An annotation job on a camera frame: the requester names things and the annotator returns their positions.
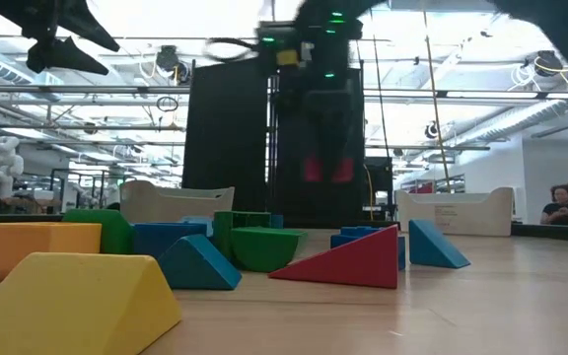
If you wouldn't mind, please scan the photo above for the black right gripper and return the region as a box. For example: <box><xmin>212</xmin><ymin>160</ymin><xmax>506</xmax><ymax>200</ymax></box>
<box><xmin>306</xmin><ymin>58</ymin><xmax>355</xmax><ymax>181</ymax></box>

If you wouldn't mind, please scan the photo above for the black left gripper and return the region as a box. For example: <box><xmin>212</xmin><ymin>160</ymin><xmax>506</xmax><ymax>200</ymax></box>
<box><xmin>0</xmin><ymin>0</ymin><xmax>121</xmax><ymax>76</ymax></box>

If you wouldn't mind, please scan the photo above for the green half-cylinder block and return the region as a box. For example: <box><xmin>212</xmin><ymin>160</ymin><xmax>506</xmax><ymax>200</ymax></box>
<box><xmin>229</xmin><ymin>227</ymin><xmax>309</xmax><ymax>274</ymax></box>

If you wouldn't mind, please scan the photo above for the red triangular block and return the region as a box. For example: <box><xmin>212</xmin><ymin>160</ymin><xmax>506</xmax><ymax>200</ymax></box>
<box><xmin>268</xmin><ymin>225</ymin><xmax>399</xmax><ymax>290</ymax></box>

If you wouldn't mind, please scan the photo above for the green hollow studded brick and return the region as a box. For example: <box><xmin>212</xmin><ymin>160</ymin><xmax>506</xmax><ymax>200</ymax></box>
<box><xmin>213</xmin><ymin>210</ymin><xmax>273</xmax><ymax>258</ymax></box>

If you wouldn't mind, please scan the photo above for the blue wedge block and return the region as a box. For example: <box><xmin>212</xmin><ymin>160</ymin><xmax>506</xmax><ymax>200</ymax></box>
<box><xmin>408</xmin><ymin>219</ymin><xmax>472</xmax><ymax>270</ymax></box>
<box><xmin>158</xmin><ymin>234</ymin><xmax>243</xmax><ymax>291</ymax></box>

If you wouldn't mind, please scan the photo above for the blue rectangular block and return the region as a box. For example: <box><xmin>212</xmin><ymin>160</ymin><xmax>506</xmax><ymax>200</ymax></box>
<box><xmin>179</xmin><ymin>215</ymin><xmax>215</xmax><ymax>238</ymax></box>

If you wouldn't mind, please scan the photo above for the grey plastic bin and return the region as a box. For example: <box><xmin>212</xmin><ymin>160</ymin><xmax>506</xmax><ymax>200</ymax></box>
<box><xmin>119</xmin><ymin>179</ymin><xmax>237</xmax><ymax>226</ymax></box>

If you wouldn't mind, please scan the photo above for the green rounded-corner block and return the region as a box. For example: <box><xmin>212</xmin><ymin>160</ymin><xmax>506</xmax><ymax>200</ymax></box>
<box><xmin>62</xmin><ymin>209</ymin><xmax>136</xmax><ymax>255</ymax></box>

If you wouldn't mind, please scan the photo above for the yellow sloped block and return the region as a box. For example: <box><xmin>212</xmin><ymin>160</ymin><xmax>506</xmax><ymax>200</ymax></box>
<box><xmin>0</xmin><ymin>251</ymin><xmax>182</xmax><ymax>355</ymax></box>

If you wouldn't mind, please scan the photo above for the black folding partition screen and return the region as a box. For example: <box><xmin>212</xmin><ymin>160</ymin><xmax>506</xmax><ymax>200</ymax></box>
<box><xmin>180</xmin><ymin>44</ymin><xmax>367</xmax><ymax>218</ymax></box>

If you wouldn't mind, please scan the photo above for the white humanoid robot figure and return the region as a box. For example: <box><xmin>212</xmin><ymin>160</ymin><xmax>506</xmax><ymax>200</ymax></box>
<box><xmin>0</xmin><ymin>136</ymin><xmax>25</xmax><ymax>199</ymax></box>

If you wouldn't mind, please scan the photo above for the white plastic bin with label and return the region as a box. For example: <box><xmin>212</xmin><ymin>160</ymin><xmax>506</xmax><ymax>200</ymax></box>
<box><xmin>394</xmin><ymin>186</ymin><xmax>515</xmax><ymax>238</ymax></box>

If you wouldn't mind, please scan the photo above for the person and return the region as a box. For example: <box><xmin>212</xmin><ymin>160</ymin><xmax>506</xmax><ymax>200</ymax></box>
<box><xmin>539</xmin><ymin>182</ymin><xmax>568</xmax><ymax>228</ymax></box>

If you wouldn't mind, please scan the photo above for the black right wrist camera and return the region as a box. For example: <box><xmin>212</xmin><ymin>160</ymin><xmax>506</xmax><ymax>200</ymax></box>
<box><xmin>269</xmin><ymin>63</ymin><xmax>311</xmax><ymax>115</ymax></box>

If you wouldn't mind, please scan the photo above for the yellow hanging cable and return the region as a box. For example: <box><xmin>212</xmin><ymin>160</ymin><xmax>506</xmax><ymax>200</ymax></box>
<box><xmin>421</xmin><ymin>0</ymin><xmax>453</xmax><ymax>192</ymax></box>

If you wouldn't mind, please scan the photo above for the black hanging cable ring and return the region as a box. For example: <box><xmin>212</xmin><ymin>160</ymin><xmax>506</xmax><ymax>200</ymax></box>
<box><xmin>155</xmin><ymin>96</ymin><xmax>179</xmax><ymax>113</ymax></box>

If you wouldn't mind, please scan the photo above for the black camera cable yellow tag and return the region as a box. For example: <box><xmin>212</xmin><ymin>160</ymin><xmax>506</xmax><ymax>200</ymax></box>
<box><xmin>203</xmin><ymin>37</ymin><xmax>299</xmax><ymax>66</ymax></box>

